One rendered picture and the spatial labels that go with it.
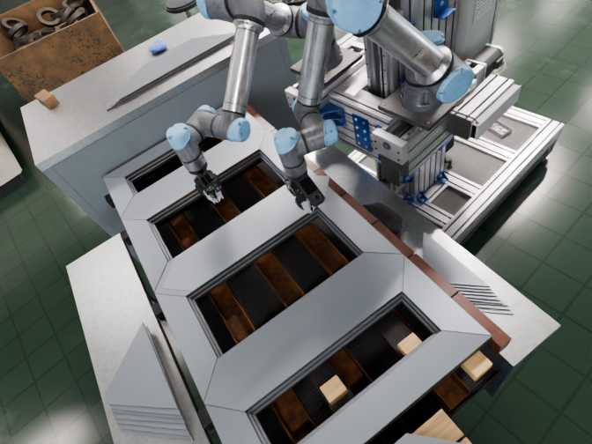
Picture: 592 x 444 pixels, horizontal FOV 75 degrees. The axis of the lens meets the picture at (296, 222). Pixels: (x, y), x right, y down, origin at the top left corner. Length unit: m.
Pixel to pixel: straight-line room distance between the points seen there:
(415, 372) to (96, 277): 1.30
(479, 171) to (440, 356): 1.44
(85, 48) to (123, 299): 2.80
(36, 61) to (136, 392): 3.20
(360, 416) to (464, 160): 1.70
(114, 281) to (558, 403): 1.90
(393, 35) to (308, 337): 0.85
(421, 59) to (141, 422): 1.34
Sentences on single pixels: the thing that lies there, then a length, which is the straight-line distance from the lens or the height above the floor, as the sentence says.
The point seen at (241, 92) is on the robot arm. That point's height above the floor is 1.29.
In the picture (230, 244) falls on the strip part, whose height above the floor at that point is 0.86.
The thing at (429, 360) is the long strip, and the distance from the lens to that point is 1.14.
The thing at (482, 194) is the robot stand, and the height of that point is 0.23.
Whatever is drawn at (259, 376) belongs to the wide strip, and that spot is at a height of 0.86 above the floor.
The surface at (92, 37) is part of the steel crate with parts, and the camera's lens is 4.06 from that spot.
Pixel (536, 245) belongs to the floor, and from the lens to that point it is 2.41.
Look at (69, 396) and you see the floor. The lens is 2.67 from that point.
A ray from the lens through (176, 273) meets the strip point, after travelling 1.47.
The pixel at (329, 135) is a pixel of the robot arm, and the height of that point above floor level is 1.18.
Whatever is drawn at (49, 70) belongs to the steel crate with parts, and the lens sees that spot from 4.13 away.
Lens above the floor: 1.95
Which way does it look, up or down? 51 degrees down
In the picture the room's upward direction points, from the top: 21 degrees counter-clockwise
